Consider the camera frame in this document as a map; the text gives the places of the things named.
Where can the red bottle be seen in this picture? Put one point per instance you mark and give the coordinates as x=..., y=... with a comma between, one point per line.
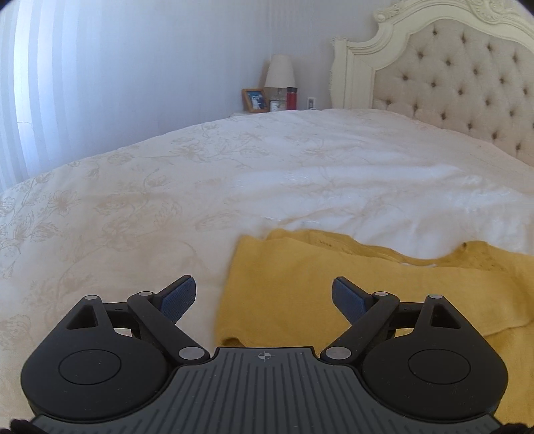
x=292, y=100

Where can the yellow knit sweater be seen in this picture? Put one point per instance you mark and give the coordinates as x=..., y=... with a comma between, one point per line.
x=292, y=292

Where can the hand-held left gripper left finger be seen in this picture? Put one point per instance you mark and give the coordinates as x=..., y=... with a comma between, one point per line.
x=180, y=297

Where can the white floral bedspread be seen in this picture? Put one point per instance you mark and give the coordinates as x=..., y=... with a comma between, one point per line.
x=167, y=208

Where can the cream tufted headboard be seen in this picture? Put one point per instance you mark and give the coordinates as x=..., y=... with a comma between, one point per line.
x=459, y=83

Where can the white table lamp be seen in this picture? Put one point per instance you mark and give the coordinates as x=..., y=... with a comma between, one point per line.
x=279, y=71

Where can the small alarm clock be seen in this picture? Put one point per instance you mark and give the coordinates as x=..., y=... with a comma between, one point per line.
x=277, y=106

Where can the wooden photo frame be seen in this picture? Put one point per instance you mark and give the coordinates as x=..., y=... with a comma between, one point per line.
x=255, y=100

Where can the white striped curtain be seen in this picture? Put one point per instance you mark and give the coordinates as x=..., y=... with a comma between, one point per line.
x=33, y=83

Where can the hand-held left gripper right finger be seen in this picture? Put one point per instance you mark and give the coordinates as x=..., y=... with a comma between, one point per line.
x=348, y=298

